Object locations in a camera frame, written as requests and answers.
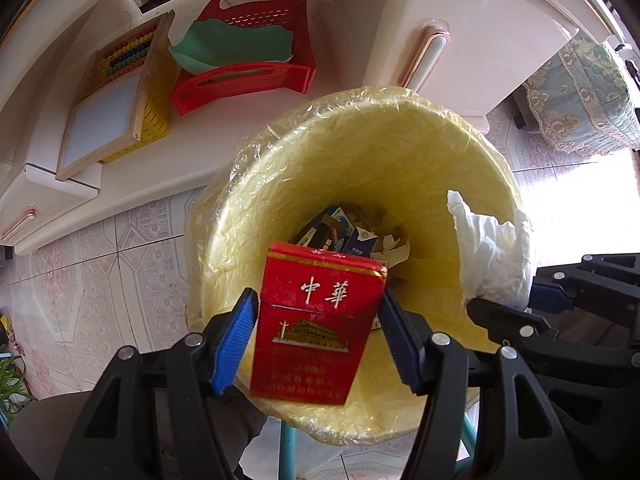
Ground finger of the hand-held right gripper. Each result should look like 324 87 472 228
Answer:
466 296 640 376
531 254 640 313

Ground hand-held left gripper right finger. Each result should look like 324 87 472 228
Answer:
377 287 571 480

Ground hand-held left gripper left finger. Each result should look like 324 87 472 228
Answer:
52 287 261 480

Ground white tissue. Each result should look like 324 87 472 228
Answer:
446 190 533 313

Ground red cigarette pack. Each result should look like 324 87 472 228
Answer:
249 241 389 406

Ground light blue cardboard box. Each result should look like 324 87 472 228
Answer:
320 203 356 251

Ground bin with yellow bag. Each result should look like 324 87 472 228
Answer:
182 86 533 448

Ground crumpled paper scraps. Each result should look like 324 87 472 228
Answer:
372 225 411 266

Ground green potted plant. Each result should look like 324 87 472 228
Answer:
0 355 36 411

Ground wooden abacus board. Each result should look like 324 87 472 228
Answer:
56 10 176 182

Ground red plastic basket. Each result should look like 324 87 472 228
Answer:
171 0 318 116

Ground green plastic dish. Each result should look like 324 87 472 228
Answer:
168 19 296 73

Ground white coffee table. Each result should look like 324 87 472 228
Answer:
0 0 626 256

